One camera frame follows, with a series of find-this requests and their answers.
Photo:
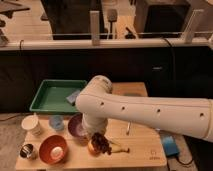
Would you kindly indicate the dark grapes bunch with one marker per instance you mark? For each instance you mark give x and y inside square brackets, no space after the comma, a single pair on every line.
[100,143]

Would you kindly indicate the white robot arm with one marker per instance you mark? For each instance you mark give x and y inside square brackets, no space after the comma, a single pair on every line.
[188,116]

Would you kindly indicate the purple bowl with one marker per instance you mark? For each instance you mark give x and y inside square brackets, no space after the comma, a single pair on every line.
[75,127]

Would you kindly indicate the red bowl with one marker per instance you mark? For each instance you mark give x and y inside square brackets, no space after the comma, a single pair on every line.
[53,149]

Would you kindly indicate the blue sponge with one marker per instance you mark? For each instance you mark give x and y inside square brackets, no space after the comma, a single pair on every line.
[72,97]

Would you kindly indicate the metal fork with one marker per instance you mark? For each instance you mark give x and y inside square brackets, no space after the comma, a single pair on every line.
[128,128]

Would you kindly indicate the green plastic tray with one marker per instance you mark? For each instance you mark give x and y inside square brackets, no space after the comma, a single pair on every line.
[51,96]

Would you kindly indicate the small blue cup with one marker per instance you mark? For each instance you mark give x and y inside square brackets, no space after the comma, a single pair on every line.
[56,122]

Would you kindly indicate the orange fruit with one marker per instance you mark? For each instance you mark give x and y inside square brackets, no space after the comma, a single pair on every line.
[92,150]

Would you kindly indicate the white paper cup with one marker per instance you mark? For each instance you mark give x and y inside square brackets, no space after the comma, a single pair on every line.
[32,125]

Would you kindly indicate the blue object beside table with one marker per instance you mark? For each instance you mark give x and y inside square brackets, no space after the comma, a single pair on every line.
[170,147]

